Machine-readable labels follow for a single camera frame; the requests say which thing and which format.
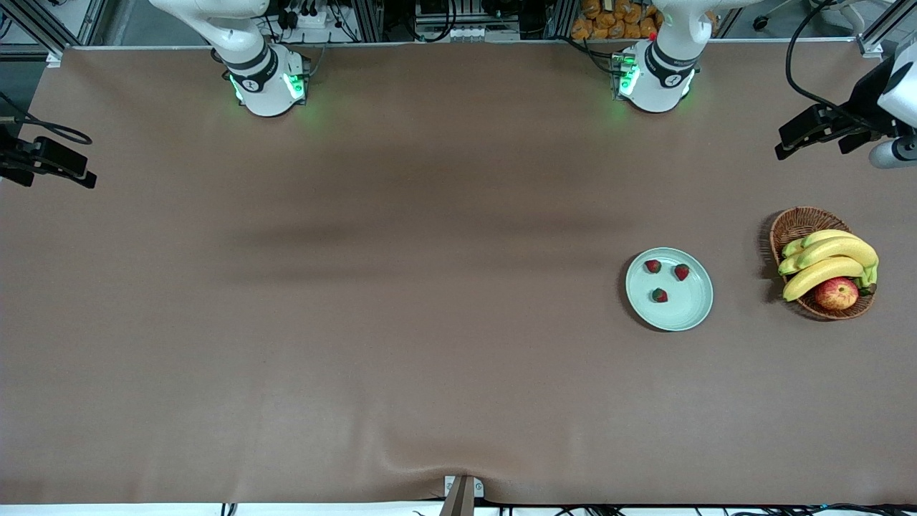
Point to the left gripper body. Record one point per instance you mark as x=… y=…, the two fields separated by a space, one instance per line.
x=865 y=102

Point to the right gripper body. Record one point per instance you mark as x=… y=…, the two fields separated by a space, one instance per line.
x=10 y=159

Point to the red strawberry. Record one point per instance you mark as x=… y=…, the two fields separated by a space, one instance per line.
x=681 y=271
x=653 y=266
x=659 y=295

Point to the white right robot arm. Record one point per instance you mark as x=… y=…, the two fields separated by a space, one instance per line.
x=265 y=86

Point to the light green round plate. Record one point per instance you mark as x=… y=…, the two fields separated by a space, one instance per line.
x=680 y=312

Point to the brown wicker basket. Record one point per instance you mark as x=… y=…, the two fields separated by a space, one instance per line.
x=799 y=222

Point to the small yellow banana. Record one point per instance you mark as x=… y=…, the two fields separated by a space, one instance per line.
x=824 y=235

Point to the large yellow banana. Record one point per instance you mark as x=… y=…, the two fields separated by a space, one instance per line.
x=845 y=249

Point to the greenish yellow banana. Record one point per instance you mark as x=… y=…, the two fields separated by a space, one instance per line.
x=788 y=265
x=791 y=248

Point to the black office chair base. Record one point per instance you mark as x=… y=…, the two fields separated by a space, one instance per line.
x=761 y=22

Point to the long yellow banana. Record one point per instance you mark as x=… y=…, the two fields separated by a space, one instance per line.
x=817 y=276

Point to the green banana bunch stalk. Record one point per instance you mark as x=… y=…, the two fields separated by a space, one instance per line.
x=870 y=276

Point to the red apple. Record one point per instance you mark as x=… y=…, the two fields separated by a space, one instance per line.
x=836 y=294

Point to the pile of orange buns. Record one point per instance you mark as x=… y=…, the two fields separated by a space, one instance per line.
x=609 y=21

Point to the white power strip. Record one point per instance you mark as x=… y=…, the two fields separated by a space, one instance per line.
x=308 y=20

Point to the brown table cover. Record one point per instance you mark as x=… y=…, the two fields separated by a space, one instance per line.
x=430 y=215

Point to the slanted aluminium frame strut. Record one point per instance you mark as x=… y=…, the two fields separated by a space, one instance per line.
x=885 y=29
x=39 y=32

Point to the aluminium frame post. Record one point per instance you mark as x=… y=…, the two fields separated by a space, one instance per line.
x=370 y=20
x=562 y=18

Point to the silver metal edge bracket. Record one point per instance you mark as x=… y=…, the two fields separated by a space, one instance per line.
x=450 y=487

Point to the brown bar under bracket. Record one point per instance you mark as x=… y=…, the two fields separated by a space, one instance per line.
x=458 y=502

